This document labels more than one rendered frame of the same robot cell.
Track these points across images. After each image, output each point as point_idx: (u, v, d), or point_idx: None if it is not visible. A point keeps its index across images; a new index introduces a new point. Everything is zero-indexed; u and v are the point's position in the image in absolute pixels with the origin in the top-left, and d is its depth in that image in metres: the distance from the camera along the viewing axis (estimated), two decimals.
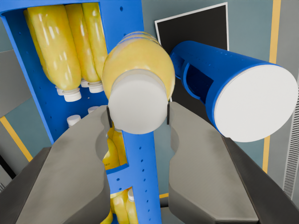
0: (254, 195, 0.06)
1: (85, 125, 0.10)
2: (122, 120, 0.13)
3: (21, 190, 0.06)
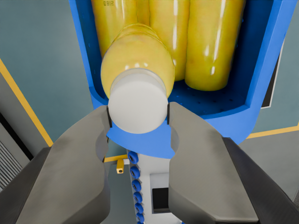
0: (254, 195, 0.06)
1: (85, 125, 0.10)
2: (122, 119, 0.13)
3: (21, 190, 0.06)
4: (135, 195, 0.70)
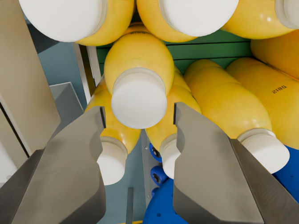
0: (260, 198, 0.06)
1: (78, 126, 0.10)
2: None
3: (14, 194, 0.06)
4: None
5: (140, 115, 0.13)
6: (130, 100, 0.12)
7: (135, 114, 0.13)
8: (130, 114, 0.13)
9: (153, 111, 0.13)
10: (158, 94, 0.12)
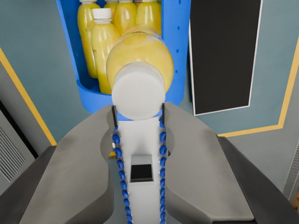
0: (249, 193, 0.06)
1: (90, 124, 0.10)
2: (94, 15, 0.38)
3: (26, 188, 0.07)
4: (119, 173, 0.87)
5: (139, 106, 0.13)
6: (130, 92, 0.13)
7: (135, 106, 0.13)
8: (129, 106, 0.13)
9: (152, 103, 0.13)
10: (156, 86, 0.12)
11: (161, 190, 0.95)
